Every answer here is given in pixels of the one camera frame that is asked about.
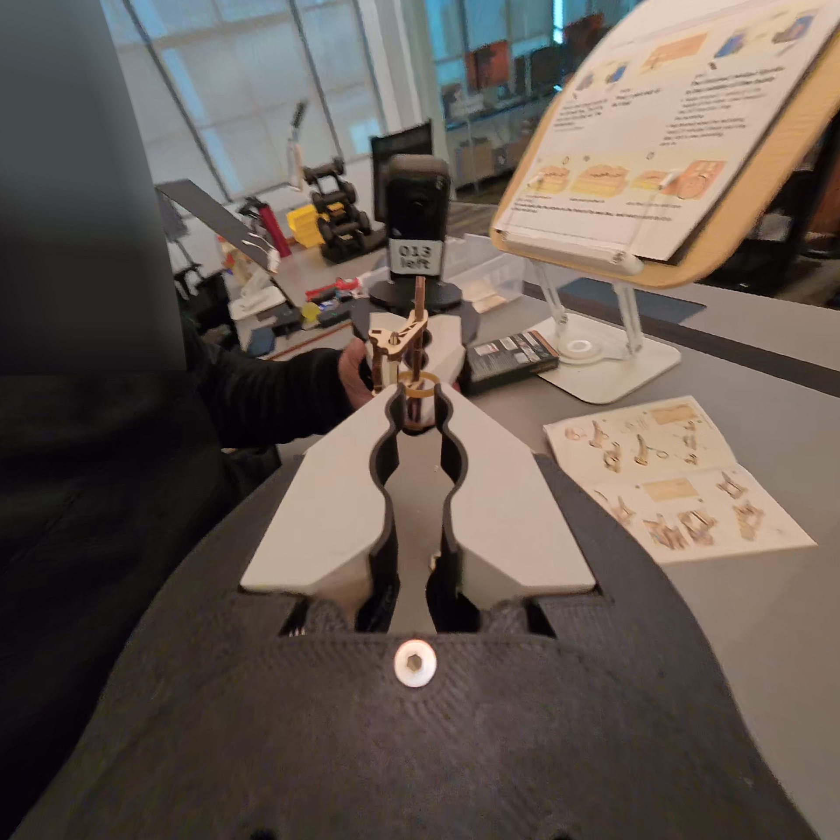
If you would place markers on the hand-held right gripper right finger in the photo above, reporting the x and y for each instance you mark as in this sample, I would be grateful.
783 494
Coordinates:
518 518

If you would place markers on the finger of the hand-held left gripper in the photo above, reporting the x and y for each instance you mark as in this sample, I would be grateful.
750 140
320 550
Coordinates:
387 320
447 348

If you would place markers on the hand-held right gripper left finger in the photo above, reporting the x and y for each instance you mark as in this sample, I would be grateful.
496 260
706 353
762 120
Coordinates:
315 512

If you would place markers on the wooden model assembly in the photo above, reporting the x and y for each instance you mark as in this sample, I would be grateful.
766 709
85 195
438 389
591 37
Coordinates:
394 341

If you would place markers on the person's left forearm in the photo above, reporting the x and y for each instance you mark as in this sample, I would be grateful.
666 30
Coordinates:
275 400

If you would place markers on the wooden parts sheet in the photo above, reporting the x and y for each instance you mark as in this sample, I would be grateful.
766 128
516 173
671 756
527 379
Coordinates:
489 298

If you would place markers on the person's left hand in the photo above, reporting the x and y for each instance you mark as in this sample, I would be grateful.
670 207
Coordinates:
351 377

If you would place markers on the black monitor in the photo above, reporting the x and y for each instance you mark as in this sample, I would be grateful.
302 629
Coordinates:
394 148

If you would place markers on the black flat device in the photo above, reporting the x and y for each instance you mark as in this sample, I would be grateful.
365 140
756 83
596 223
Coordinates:
331 315

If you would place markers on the black cardboard box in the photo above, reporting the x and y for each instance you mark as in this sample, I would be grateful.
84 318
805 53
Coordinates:
505 361

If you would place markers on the red hand tool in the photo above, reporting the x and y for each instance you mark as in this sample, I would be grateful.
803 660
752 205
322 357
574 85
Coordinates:
334 289

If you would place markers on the black dumbbell rack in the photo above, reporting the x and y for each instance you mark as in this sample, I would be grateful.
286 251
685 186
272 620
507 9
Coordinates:
338 223

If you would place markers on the clear plastic container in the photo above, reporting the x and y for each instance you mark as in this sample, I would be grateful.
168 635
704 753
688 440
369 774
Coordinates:
492 269

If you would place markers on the yellow plastic bin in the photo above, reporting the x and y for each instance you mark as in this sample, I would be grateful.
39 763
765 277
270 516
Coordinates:
302 226

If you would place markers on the dark blue pouch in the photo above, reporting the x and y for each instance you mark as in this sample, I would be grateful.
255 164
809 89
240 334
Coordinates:
262 341

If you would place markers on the white cloth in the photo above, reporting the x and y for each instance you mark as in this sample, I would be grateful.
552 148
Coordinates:
259 298

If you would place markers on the red bottle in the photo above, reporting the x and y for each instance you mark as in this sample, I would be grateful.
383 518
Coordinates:
275 233

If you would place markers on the wooden book stand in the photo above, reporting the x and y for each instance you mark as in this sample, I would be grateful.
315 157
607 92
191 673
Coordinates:
623 367

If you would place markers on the folded instruction leaflet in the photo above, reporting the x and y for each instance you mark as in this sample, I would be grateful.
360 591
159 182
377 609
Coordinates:
689 459

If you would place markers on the black slanted board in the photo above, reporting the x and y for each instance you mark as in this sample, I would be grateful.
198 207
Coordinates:
210 220

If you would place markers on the printed instruction sheet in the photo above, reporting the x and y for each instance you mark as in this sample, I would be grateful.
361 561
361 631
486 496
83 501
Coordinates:
623 131

